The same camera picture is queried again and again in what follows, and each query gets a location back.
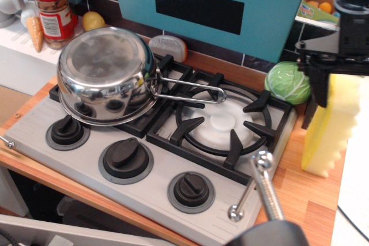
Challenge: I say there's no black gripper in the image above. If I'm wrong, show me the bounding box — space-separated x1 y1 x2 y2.
295 31 368 107

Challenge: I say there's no yellow sponge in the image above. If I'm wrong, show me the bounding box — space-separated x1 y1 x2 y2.
301 74 362 177

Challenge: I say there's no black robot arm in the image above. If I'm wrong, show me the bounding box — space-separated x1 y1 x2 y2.
295 0 368 107

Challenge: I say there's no stainless steel pot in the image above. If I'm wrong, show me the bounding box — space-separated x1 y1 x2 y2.
57 27 227 126

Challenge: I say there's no green toy cabbage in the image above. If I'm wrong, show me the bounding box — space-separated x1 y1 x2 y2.
264 61 311 105

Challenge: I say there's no orange toy fruit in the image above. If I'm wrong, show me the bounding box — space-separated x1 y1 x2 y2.
318 2 332 14

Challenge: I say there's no right black burner grate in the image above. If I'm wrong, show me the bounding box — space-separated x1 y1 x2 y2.
146 70 297 185

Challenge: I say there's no black burner grate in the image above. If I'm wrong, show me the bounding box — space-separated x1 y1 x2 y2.
49 54 193 138
146 70 297 185

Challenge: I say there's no large teal plastic bin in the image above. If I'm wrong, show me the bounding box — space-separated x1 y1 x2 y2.
118 0 302 62

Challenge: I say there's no silver metal clamp screw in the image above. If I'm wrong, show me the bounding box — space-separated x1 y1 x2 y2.
228 150 285 222

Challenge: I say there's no left black burner grate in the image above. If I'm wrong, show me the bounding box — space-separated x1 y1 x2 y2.
49 54 193 138

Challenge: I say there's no grey toy stove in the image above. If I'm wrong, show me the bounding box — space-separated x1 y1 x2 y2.
5 56 297 245

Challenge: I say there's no right black stove knob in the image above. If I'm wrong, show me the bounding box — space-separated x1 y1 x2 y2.
167 172 216 214

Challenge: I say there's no black stove knob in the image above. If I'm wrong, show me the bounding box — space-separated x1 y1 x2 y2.
167 172 216 214
46 115 91 151
98 137 154 185

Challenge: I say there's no middle black stove knob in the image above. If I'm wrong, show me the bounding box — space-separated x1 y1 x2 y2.
98 137 154 185

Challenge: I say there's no yellow toy lemon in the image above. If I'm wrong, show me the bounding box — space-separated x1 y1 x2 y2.
82 11 106 31

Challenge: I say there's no left black stove knob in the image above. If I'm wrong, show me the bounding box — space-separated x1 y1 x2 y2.
46 115 91 151

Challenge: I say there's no red lid spice jar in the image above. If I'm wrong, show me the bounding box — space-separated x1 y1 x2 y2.
35 0 74 50

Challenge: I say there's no toy ice cream cone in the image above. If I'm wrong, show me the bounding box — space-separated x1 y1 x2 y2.
21 8 44 52

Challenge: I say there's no small metal rod left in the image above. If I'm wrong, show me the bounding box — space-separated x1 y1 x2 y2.
0 136 16 150

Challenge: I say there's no grey toy faucet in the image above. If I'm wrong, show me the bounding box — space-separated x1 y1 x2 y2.
1 0 25 28

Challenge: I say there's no grey panel bottom left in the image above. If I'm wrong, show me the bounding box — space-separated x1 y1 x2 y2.
1 215 171 245

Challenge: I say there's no dark vertical post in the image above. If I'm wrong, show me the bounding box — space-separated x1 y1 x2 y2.
302 97 317 130

